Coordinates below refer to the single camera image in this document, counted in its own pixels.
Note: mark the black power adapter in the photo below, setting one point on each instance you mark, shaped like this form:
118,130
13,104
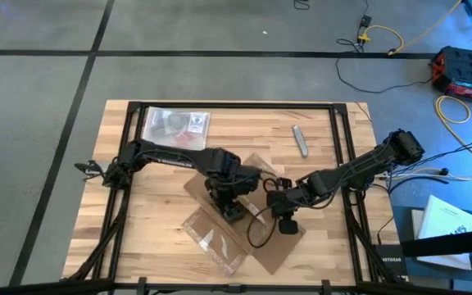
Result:
366,21

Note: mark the blue playing cards deck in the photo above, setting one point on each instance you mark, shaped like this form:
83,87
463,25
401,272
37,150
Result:
197,123

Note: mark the clear plastic zip pouch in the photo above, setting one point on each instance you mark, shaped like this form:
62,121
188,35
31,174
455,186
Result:
170,127

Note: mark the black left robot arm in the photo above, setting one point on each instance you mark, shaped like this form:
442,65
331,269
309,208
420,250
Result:
170,157

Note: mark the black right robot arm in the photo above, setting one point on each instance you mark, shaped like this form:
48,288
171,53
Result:
363,164

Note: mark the red and black tool case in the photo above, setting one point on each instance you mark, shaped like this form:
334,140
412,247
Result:
469,69

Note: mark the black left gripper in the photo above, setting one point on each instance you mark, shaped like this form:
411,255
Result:
232,180

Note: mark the brown taped cardboard box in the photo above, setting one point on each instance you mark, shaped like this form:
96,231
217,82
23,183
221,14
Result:
277,250

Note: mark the grey utility knife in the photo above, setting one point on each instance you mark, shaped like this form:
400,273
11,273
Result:
300,141

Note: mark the black Netgear box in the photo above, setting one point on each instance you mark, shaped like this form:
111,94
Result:
391,262

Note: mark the white book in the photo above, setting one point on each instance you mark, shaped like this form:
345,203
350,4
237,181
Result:
445,217

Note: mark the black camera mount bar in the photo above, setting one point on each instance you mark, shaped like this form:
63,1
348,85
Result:
465,241

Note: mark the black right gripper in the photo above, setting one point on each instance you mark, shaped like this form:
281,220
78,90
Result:
289,198

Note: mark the dark blue side table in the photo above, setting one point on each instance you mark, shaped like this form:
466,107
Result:
402,221

